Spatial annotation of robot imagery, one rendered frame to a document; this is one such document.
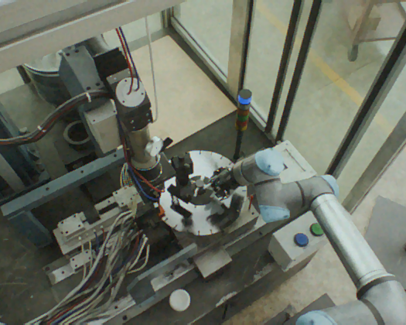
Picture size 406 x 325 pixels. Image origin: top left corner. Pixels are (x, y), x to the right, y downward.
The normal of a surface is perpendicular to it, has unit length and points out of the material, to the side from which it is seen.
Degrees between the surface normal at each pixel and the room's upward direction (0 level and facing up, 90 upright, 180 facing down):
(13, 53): 90
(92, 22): 90
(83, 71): 0
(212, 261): 0
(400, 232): 0
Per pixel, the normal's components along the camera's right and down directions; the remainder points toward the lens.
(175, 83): 0.01, -0.52
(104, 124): 0.53, 0.73
